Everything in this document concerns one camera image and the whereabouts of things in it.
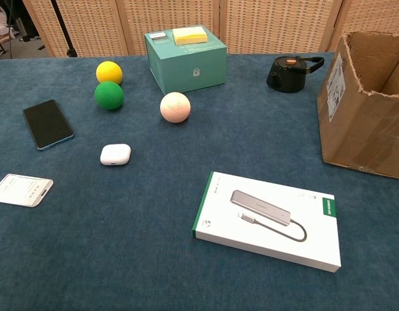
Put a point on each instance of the pink ball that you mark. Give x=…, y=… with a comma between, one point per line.
x=175, y=107

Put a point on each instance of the white earbuds case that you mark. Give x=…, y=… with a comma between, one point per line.
x=115, y=155

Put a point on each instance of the white tag card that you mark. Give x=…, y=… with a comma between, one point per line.
x=21, y=191

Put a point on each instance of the teal cardboard product box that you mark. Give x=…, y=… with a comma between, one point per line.
x=186, y=71

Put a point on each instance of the white USB hub box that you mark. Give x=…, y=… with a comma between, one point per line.
x=267, y=233

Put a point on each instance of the green foam ball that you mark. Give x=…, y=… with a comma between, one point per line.
x=109, y=96

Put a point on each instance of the yellow foam ball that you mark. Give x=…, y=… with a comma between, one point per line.
x=109, y=72

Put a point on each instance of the open brown cardboard box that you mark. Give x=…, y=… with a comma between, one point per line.
x=358, y=129

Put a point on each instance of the blue table mat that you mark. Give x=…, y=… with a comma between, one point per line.
x=121, y=243

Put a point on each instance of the yellow sticky note pad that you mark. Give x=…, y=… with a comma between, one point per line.
x=190, y=35

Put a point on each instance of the woven wooden folding screen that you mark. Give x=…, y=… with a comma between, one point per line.
x=251, y=22

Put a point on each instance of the black smartphone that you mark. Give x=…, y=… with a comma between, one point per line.
x=48, y=124

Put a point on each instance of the black tripod stand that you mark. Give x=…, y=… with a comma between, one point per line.
x=71, y=52

